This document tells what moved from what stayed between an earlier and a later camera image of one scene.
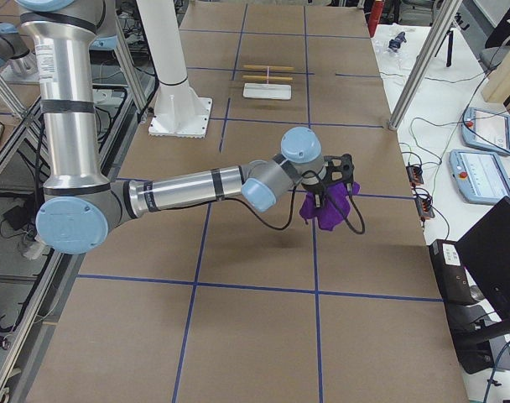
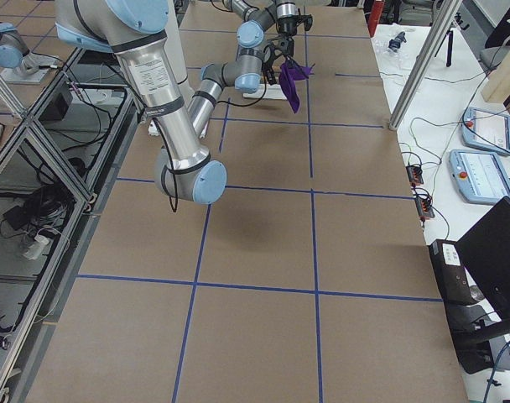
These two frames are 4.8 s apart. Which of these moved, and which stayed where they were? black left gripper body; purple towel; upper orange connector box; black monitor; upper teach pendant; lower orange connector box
Moved: purple towel; black left gripper body
Stayed: upper orange connector box; lower orange connector box; upper teach pendant; black monitor
